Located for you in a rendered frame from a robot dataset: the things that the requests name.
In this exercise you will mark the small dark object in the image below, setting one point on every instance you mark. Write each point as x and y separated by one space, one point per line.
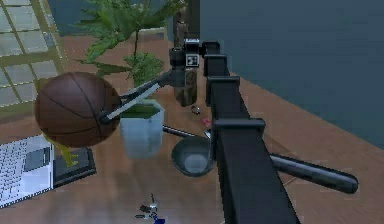
195 109

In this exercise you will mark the small pink object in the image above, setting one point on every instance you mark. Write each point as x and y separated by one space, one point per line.
206 122

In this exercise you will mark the brown basketball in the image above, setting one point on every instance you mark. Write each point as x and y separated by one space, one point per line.
70 110

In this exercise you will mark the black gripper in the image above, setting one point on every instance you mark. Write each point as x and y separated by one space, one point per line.
177 75

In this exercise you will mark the green house plant white pot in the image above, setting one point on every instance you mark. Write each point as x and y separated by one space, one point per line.
141 133

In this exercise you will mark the yellow figurine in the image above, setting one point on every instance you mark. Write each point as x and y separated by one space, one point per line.
65 155

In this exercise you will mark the grey round pan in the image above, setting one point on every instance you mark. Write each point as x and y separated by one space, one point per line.
193 160

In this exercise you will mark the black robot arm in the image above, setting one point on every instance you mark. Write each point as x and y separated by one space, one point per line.
248 166

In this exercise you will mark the small blue black object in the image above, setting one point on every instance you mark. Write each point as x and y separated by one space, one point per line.
151 210

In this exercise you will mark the window with olive frame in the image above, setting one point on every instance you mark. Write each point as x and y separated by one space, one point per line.
23 50

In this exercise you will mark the grey laptop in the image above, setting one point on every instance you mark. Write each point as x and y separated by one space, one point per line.
23 170

